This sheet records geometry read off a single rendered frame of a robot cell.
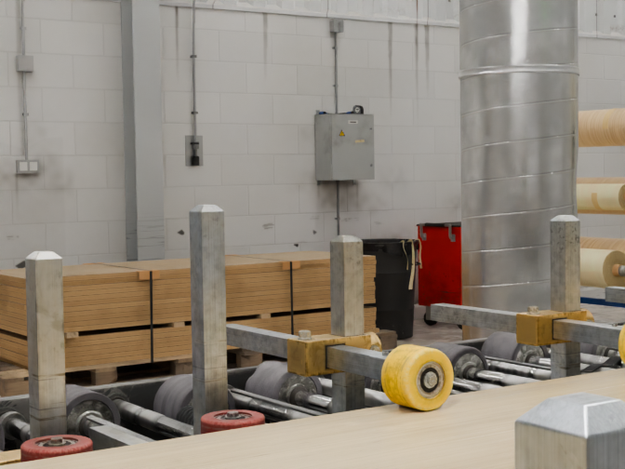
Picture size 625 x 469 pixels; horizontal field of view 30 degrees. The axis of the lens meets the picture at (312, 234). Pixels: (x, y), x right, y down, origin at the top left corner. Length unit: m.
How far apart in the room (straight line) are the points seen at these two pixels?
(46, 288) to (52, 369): 0.10
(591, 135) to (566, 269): 6.11
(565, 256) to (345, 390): 0.48
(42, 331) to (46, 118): 6.54
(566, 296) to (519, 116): 2.71
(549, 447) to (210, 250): 1.17
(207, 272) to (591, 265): 6.30
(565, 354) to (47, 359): 0.90
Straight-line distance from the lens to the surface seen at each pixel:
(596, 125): 8.02
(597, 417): 0.41
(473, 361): 2.37
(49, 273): 1.46
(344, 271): 1.68
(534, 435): 0.42
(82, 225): 8.07
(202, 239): 1.55
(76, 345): 6.69
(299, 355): 1.66
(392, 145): 9.42
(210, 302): 1.56
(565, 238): 1.97
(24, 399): 2.04
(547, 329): 1.94
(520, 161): 4.64
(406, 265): 8.42
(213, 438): 1.38
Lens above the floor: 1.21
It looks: 3 degrees down
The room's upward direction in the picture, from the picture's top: 1 degrees counter-clockwise
